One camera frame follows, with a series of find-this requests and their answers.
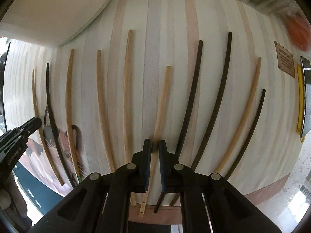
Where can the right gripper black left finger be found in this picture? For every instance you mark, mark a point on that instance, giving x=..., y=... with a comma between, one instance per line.
x=131, y=178

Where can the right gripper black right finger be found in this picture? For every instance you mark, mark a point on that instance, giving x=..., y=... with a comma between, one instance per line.
x=178, y=178

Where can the thin black chopstick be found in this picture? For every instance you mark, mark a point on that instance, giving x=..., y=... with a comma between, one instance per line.
x=248, y=137
x=55, y=129

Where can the dark brown chopstick centre right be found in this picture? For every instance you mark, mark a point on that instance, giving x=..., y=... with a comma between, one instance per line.
x=191, y=100

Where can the long light wooden chopstick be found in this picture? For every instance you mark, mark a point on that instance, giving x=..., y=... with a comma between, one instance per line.
x=127, y=98

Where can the wooden utensil holder box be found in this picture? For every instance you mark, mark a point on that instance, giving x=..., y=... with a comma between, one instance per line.
x=49, y=22

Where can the dark brown chopstick long right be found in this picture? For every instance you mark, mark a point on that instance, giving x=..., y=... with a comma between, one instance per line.
x=217, y=105

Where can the brown paper label card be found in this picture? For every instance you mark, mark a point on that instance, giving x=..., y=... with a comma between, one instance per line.
x=285, y=60

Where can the yellow black edged tray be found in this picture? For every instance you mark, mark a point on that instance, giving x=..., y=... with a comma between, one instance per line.
x=303, y=72

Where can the orange red plastic item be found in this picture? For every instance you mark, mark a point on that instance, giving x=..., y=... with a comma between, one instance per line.
x=298, y=30

